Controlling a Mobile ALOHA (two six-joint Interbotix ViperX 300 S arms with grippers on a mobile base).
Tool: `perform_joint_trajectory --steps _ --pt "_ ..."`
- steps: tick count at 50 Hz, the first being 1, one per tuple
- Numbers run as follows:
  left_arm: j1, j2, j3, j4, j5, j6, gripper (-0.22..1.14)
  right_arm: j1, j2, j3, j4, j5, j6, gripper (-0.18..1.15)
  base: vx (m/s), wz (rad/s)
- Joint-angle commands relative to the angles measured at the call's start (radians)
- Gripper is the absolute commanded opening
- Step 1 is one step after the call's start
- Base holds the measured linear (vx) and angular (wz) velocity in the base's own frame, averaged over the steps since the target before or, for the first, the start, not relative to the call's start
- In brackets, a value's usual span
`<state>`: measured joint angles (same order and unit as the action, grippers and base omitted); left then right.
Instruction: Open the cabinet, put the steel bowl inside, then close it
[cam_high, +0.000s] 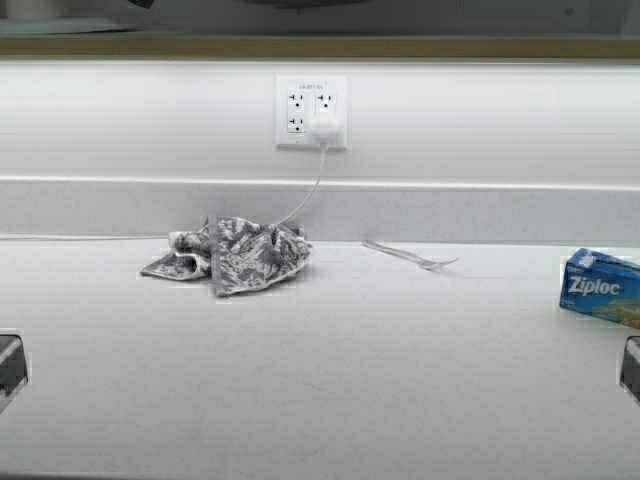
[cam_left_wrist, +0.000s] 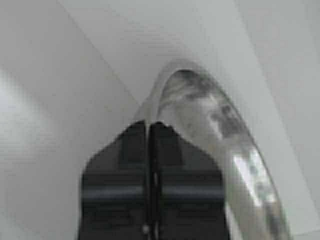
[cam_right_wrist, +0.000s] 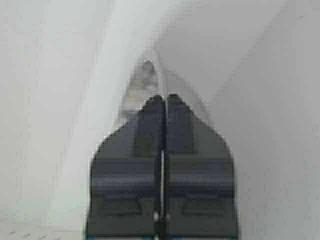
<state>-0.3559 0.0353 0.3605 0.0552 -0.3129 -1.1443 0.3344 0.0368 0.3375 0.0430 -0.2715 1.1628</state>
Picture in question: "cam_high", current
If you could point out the grey patterned dish cloth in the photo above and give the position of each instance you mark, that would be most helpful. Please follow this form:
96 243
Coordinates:
237 255

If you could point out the white charger plug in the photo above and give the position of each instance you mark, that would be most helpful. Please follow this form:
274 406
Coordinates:
324 131

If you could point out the clear plastic fork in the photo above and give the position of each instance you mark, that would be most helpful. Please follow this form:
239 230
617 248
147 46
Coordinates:
421 262

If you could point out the blue Ziploc bag box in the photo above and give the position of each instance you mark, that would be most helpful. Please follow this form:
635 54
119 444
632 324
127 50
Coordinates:
601 286

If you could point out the white wall power outlet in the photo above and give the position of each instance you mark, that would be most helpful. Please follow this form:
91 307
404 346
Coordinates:
299 99

